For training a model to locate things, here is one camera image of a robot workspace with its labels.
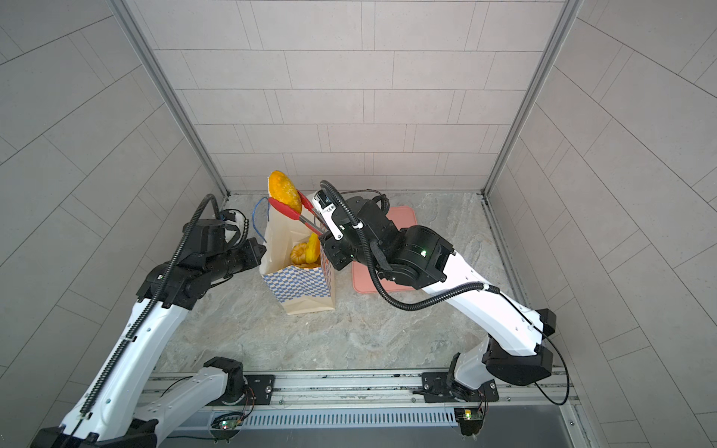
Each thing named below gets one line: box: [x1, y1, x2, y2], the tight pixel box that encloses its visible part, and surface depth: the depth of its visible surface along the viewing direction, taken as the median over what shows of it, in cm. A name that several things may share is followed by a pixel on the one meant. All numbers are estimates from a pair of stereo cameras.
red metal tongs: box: [267, 189, 330, 238], surface depth 60 cm
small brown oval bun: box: [268, 169, 303, 214], surface depth 61 cm
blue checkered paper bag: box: [259, 198, 336, 315], surface depth 74 cm
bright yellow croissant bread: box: [305, 232, 321, 265], surface depth 90 cm
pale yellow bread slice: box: [289, 242, 309, 266], surface depth 94 cm
